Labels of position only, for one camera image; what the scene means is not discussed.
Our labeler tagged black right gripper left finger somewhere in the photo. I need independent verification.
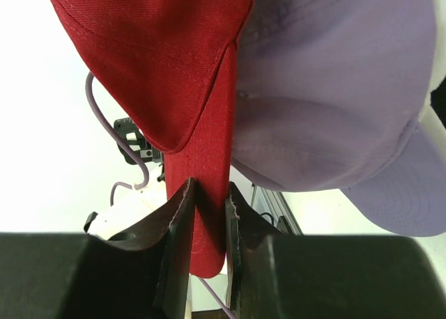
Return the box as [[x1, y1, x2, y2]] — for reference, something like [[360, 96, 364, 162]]
[[1, 179, 195, 318]]

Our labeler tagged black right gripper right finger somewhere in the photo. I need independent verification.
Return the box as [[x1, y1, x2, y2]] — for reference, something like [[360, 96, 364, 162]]
[[225, 184, 445, 318]]

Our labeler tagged purple baseball cap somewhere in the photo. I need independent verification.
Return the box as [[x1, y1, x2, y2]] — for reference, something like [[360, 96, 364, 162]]
[[231, 0, 445, 237]]

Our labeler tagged dark red baseball cap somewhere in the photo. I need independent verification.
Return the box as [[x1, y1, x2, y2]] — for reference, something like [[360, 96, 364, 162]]
[[50, 0, 254, 278]]

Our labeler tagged black baseball cap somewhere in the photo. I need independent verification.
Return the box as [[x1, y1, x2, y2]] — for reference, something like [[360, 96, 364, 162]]
[[431, 86, 446, 125]]

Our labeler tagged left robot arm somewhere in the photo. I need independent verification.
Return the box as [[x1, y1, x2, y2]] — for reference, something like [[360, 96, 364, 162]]
[[84, 118, 167, 241]]

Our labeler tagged aluminium frame rail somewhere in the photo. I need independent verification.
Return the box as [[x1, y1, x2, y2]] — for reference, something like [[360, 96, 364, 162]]
[[251, 185, 303, 235]]

